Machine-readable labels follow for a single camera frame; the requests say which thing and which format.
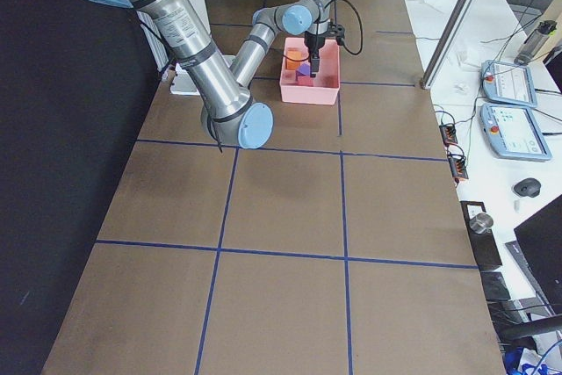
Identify teach pendant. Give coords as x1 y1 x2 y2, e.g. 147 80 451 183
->
479 103 552 162
480 60 537 108

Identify grey water bottle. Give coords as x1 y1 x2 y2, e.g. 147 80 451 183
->
514 20 557 65

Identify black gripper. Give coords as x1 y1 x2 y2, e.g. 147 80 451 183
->
304 32 325 77

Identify near teach pendant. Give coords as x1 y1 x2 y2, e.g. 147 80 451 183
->
479 103 552 162

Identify aluminium frame post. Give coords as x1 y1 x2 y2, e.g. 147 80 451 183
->
420 0 475 90

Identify far teach pendant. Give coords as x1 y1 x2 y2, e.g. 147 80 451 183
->
480 60 537 108

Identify black computer mouse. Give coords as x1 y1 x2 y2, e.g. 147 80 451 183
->
512 177 542 198

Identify orange foam block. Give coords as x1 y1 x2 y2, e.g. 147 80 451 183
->
285 48 308 71

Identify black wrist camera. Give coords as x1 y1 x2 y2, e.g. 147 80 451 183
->
328 21 345 47

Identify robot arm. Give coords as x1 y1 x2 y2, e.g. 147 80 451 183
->
88 0 332 149

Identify red foam block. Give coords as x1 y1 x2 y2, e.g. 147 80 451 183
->
297 76 314 87

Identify pink plastic bin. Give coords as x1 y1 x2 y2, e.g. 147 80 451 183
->
279 37 341 105

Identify black monitor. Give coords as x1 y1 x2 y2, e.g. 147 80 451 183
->
515 196 561 314

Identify metal cup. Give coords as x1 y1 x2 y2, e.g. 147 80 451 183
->
468 213 494 234

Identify purple foam block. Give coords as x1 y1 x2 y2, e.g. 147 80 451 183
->
296 61 311 77

